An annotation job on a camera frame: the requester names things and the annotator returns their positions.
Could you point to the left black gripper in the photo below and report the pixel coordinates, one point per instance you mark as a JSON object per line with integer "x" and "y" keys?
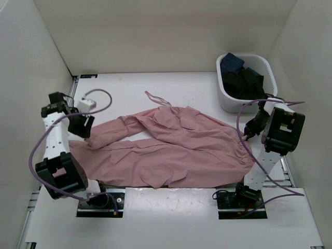
{"x": 83, "y": 131}

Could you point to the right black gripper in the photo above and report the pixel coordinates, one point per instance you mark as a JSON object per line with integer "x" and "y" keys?
{"x": 250, "y": 129}

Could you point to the pink trousers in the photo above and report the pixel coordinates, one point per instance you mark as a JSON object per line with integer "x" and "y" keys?
{"x": 167, "y": 146}

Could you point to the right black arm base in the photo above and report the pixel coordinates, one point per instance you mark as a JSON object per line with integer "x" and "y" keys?
{"x": 241, "y": 203}

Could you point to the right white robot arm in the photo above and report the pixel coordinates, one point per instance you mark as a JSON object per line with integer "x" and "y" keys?
{"x": 280, "y": 128}

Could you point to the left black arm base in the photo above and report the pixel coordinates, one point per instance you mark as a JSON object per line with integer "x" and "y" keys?
{"x": 103, "y": 206}

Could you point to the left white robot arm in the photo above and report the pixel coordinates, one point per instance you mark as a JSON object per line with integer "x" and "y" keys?
{"x": 59, "y": 167}

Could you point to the black folded garment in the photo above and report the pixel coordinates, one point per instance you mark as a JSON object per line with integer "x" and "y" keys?
{"x": 244, "y": 85}

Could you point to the small dark label sticker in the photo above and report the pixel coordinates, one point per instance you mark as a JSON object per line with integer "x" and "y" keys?
{"x": 88, "y": 76}

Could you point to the blue folded garment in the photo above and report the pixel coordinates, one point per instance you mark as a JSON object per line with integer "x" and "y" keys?
{"x": 233, "y": 64}

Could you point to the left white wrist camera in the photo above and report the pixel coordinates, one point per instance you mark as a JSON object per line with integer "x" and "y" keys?
{"x": 86, "y": 105}

